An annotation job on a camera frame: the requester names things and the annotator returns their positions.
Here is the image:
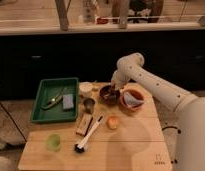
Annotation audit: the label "white small cup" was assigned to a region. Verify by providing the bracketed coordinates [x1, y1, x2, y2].
[79, 82, 93, 97]

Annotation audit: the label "green plastic tray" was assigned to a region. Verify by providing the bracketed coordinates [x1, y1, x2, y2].
[30, 77, 79, 124]

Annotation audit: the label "orange fruit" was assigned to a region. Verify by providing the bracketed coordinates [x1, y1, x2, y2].
[106, 116, 119, 130]

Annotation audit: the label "dark purple bowl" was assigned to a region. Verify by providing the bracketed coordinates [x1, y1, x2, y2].
[99, 85, 120, 105]

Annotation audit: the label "blue grey sponge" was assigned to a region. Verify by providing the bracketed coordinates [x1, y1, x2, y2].
[63, 94, 74, 110]

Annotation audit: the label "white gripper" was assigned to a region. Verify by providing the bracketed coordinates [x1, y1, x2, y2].
[111, 70, 129, 90]

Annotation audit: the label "green handled tongs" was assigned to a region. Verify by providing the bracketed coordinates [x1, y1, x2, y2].
[42, 89, 64, 110]

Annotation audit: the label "clear bottle on shelf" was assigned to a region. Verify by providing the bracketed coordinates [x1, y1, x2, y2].
[83, 0, 95, 24]

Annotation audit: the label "grey cloth in bowl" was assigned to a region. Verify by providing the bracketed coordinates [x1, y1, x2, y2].
[123, 92, 144, 107]

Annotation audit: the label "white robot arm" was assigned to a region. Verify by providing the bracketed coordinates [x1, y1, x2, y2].
[111, 53, 205, 171]

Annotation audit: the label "white handled dish brush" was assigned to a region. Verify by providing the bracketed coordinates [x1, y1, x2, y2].
[74, 116, 103, 153]

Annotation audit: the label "red small dish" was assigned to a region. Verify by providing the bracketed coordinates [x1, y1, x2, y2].
[97, 18, 108, 24]

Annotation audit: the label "orange terracotta bowl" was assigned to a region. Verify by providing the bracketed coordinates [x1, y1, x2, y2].
[120, 89, 144, 112]

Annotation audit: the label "metal cup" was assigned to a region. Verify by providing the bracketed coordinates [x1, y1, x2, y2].
[83, 98, 95, 114]

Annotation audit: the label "wooden block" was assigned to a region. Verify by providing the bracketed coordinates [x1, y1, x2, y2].
[76, 114, 93, 136]

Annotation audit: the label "green plastic cup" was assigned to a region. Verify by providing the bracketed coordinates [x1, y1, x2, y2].
[45, 134, 61, 151]

